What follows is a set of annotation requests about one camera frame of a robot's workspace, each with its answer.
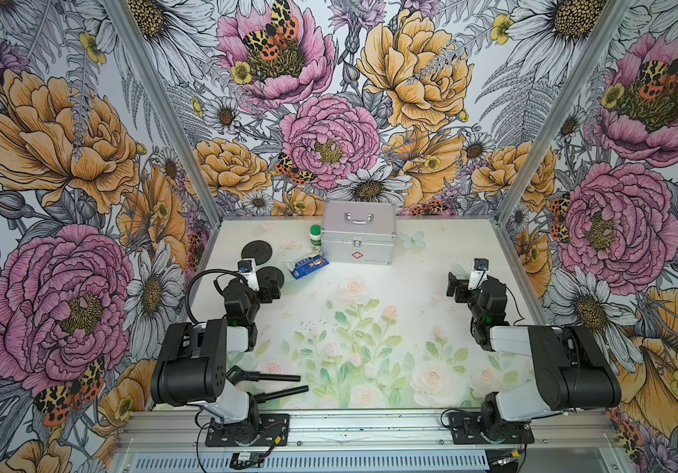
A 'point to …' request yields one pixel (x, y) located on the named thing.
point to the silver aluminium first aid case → (359, 232)
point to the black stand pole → (269, 395)
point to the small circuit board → (244, 459)
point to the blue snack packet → (307, 266)
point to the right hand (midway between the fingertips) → (463, 278)
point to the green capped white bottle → (315, 237)
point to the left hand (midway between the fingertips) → (264, 279)
